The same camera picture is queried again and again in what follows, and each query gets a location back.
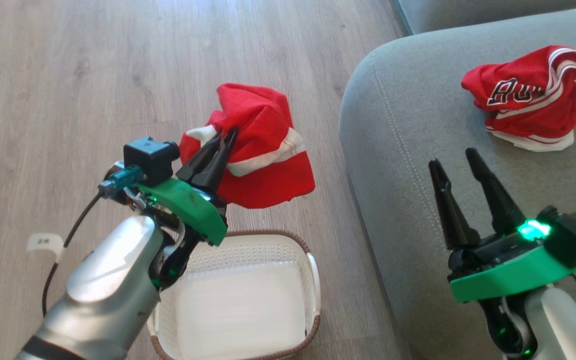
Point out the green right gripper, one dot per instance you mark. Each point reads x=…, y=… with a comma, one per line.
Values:
x=508, y=272

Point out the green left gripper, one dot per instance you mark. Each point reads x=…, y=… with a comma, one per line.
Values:
x=188, y=207

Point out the red shorts with white stripe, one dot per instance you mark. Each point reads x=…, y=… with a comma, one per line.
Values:
x=268, y=170

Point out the red jersey with black lettering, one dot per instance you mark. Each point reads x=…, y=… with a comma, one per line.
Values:
x=528, y=95

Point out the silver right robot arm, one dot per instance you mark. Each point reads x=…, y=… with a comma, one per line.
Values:
x=558, y=325

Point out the grey and yellow sofa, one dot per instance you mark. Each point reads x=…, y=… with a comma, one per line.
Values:
x=418, y=125

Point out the white basket with brown rim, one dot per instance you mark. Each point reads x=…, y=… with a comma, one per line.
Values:
x=248, y=300

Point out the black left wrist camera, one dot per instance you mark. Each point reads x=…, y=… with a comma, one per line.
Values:
x=149, y=159

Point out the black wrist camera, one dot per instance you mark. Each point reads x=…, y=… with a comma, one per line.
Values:
x=575, y=235
x=149, y=159

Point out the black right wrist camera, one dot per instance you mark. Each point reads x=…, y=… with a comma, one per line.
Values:
x=575, y=235

